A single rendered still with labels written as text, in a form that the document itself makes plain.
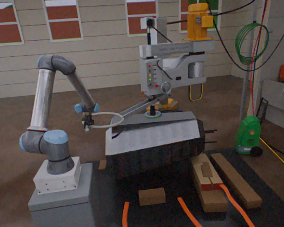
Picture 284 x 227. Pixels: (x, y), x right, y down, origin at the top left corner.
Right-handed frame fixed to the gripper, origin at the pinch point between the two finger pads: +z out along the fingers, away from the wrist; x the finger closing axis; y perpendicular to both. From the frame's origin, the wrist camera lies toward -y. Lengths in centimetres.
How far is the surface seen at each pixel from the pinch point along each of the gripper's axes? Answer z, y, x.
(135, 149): 22, 44, 29
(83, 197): 5, 74, -65
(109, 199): 86, 22, 3
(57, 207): 10, 61, -78
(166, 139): 14, 67, 57
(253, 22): -121, 93, 310
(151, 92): -36, 39, 67
